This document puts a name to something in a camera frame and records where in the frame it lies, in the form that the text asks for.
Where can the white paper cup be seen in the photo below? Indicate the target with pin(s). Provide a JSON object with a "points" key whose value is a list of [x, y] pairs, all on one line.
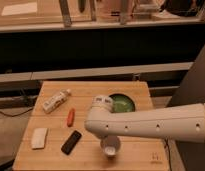
{"points": [[110, 146]]}

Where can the green bowl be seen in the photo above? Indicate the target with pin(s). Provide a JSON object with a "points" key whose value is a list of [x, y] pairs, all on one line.
{"points": [[122, 103]]}

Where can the white plastic bottle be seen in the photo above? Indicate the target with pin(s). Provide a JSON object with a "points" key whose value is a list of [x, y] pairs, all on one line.
{"points": [[56, 100]]}

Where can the white sponge block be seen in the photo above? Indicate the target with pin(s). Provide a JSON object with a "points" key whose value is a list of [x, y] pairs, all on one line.
{"points": [[39, 138]]}

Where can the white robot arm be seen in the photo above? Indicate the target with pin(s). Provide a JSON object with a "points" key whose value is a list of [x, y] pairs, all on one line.
{"points": [[182, 123]]}

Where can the black eraser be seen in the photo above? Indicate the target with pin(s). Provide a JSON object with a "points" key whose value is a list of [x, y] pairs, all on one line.
{"points": [[72, 140]]}

